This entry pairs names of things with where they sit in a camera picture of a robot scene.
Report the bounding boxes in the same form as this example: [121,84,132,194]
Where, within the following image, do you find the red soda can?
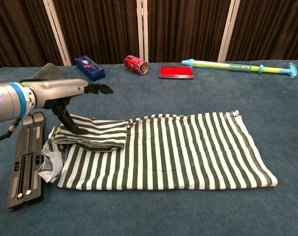
[124,55,149,75]

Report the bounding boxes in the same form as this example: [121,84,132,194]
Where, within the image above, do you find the green white striped T-shirt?
[37,110,278,191]

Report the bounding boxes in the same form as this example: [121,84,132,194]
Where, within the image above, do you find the black folding laptop stand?
[6,111,46,212]

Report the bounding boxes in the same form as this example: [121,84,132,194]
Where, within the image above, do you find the green grey microfiber cloth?
[20,62,66,86]

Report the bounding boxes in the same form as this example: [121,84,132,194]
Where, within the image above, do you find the red ink pad case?
[159,64,194,80]

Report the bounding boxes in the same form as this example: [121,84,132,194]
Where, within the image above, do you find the white partition frame post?
[42,0,73,66]
[136,0,149,63]
[217,0,241,62]

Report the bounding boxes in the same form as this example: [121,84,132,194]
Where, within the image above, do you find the green blue toy water pump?
[181,58,298,80]

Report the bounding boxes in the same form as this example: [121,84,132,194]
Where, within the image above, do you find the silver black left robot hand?
[32,78,114,135]

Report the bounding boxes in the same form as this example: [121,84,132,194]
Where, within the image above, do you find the dark blue rectangular box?
[74,56,107,82]

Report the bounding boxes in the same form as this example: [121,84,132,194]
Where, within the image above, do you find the dark brown pleated curtain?
[0,0,66,71]
[147,0,232,63]
[226,0,298,62]
[53,0,139,66]

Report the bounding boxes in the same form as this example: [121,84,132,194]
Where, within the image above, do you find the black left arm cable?
[0,118,23,144]

